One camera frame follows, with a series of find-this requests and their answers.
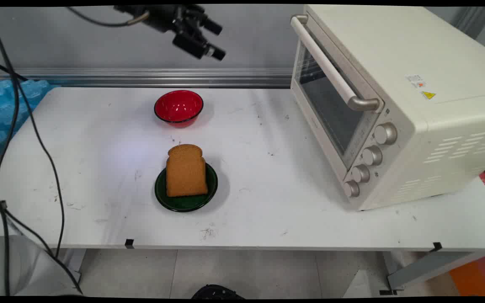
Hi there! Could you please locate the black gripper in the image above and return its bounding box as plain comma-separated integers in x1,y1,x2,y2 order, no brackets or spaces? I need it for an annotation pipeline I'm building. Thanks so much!
114,5,227,61

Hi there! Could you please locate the red bowl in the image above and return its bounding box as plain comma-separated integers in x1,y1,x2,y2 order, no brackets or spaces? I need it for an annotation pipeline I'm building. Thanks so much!
154,90,204,128

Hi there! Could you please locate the brown bread slice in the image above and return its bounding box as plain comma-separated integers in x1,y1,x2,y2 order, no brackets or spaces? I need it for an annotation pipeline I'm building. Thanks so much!
166,144,208,197

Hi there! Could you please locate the dark green plate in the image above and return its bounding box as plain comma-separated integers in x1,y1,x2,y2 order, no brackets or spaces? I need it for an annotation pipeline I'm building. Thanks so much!
155,162,218,213

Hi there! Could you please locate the silver oven knob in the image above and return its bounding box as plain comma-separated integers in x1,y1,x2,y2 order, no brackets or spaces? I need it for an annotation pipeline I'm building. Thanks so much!
351,164,370,183
362,145,383,166
374,122,398,146
343,180,360,198

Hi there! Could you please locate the white label sticker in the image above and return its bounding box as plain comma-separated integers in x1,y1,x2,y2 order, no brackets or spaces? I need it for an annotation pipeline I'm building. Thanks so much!
406,74,427,88

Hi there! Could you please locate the cream toaster oven body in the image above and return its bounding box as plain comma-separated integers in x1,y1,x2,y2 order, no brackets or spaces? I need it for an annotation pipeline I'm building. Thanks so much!
290,4,485,211

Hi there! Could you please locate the black round floor object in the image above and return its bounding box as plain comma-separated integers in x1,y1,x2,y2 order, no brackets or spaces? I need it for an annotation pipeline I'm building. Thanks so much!
192,284,245,299

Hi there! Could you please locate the white table leg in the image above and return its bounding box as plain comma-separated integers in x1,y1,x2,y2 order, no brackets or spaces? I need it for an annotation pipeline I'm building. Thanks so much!
59,248,87,287

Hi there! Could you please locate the grey table strut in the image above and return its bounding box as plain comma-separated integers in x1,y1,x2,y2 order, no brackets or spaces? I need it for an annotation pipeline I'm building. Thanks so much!
379,252,479,296

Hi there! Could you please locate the orange box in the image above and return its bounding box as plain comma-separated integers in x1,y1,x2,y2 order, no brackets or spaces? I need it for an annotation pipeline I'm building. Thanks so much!
449,252,485,297

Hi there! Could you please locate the aluminium rail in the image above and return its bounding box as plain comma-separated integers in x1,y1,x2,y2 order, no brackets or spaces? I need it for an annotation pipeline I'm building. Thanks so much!
0,68,293,88

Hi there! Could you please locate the thin black cable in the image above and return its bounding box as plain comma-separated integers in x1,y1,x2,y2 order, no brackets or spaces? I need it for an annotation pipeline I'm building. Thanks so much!
0,58,84,296

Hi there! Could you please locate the thick black cable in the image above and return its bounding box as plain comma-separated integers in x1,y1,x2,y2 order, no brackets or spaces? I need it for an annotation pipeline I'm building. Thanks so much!
0,5,150,297

